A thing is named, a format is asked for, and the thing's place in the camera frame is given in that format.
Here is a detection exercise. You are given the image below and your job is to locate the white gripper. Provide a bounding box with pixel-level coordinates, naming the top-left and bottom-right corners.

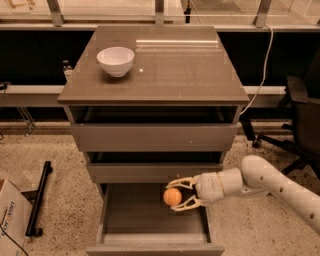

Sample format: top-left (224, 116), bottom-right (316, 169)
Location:
top-left (166, 173), bottom-right (225, 212)

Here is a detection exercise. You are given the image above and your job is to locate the orange fruit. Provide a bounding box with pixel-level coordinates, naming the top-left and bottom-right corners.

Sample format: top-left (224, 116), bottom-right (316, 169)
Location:
top-left (163, 188), bottom-right (182, 206)

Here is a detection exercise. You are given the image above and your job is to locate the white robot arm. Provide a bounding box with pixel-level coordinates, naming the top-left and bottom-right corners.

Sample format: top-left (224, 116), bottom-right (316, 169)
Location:
top-left (163, 155), bottom-right (320, 233)

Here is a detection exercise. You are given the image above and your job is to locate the grey bottom drawer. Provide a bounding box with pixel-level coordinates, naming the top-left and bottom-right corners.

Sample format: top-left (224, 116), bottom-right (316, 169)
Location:
top-left (86, 183), bottom-right (224, 256)

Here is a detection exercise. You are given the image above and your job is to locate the grey drawer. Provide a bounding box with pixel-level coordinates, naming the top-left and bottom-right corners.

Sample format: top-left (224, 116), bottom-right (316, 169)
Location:
top-left (68, 106), bottom-right (242, 153)
top-left (87, 152), bottom-right (223, 184)
top-left (86, 183), bottom-right (224, 256)

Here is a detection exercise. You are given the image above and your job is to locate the grey drawer cabinet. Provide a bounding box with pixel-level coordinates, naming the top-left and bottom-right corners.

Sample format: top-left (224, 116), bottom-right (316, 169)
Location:
top-left (56, 25), bottom-right (250, 201)

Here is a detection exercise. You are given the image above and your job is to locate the grey middle drawer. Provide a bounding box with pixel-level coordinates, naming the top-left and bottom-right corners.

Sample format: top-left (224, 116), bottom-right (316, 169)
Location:
top-left (87, 152), bottom-right (223, 184)

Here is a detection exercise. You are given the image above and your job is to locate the grey top drawer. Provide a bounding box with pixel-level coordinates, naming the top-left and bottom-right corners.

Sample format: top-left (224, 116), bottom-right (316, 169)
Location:
top-left (68, 106), bottom-right (242, 153)

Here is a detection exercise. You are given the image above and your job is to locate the black office chair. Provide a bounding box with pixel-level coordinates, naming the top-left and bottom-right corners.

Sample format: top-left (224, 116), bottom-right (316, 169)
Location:
top-left (240, 49), bottom-right (320, 179)

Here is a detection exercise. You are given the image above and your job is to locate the white ceramic bowl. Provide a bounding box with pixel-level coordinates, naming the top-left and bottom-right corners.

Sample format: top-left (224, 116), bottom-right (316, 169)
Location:
top-left (96, 47), bottom-right (135, 77)

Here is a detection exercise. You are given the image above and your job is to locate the black metal bar stand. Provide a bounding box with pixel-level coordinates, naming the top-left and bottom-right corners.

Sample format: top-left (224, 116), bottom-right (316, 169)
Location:
top-left (22, 161), bottom-right (53, 237)

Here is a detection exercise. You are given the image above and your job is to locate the small bottle behind cabinet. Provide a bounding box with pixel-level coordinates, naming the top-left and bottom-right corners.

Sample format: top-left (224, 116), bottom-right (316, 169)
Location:
top-left (63, 60), bottom-right (73, 81)

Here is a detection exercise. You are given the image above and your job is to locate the cardboard box with print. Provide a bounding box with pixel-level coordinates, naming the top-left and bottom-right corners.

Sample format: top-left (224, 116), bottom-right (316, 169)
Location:
top-left (0, 179), bottom-right (32, 256)

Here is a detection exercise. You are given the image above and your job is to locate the white cable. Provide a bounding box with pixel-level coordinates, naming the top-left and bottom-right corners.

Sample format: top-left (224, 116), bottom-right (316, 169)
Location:
top-left (238, 24), bottom-right (274, 116)

